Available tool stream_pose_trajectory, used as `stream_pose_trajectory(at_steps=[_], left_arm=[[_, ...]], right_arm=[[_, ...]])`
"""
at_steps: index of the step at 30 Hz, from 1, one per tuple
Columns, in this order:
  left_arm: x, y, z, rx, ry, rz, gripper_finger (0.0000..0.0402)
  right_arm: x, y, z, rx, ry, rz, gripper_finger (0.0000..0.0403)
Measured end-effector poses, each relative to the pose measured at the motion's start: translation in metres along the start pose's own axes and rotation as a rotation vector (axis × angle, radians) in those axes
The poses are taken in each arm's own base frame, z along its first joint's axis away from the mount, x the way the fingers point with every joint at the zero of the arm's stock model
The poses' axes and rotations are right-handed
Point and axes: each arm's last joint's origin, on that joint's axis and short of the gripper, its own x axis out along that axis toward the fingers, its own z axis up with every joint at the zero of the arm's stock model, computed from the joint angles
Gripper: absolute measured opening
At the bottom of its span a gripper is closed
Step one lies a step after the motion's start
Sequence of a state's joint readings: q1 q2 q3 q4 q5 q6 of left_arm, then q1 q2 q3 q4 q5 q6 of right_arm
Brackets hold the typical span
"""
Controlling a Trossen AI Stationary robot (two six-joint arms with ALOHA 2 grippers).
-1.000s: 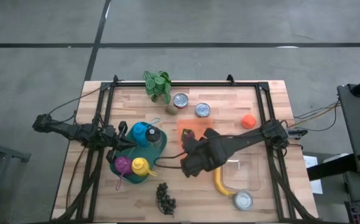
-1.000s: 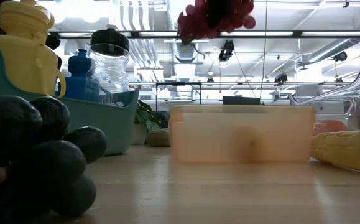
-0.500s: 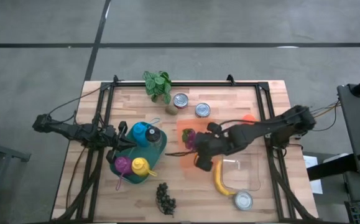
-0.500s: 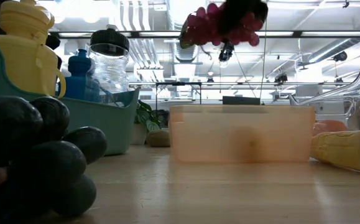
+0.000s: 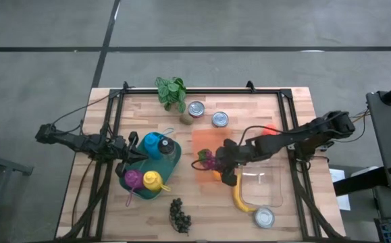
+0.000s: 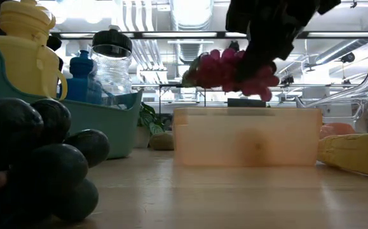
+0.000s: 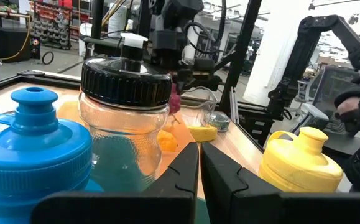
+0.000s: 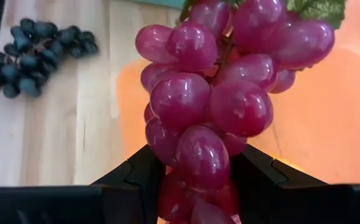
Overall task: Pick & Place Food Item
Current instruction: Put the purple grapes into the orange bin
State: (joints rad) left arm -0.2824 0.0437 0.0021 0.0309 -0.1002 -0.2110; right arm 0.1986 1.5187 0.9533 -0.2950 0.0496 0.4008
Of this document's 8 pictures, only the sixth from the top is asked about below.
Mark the round orange toy fruit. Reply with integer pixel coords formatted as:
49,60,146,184
319,123,358,140

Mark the orange translucent plastic bin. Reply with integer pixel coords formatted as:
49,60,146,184
172,107,324,168

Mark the teal plastic bin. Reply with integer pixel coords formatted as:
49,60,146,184
0,34,143,160

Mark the silver ventilation duct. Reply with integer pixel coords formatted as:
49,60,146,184
170,0,215,96

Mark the clear bottle black lid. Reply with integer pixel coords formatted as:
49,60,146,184
90,28,133,108

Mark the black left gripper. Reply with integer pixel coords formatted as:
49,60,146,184
46,34,64,73

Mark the black rectangular box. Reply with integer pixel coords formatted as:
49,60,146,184
227,97,266,108

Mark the blue squeeze bottle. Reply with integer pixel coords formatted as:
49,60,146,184
58,50,104,105

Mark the black toy grape bunch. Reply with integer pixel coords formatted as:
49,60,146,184
0,97,111,229

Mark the brown kiwi fruit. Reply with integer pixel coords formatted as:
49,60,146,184
148,132,175,151

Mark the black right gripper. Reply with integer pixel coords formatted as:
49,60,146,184
224,0,342,83

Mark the red toy grape bunch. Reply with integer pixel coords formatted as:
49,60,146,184
182,48,280,102

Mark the black crossbar with light strips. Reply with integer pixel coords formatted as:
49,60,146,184
50,31,368,40

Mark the artificial striped green plant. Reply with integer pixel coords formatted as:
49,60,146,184
137,101,172,149

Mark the yellow squeeze bottle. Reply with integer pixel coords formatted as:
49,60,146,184
0,0,69,101

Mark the yellow toy banana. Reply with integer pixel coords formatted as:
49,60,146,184
317,132,368,178

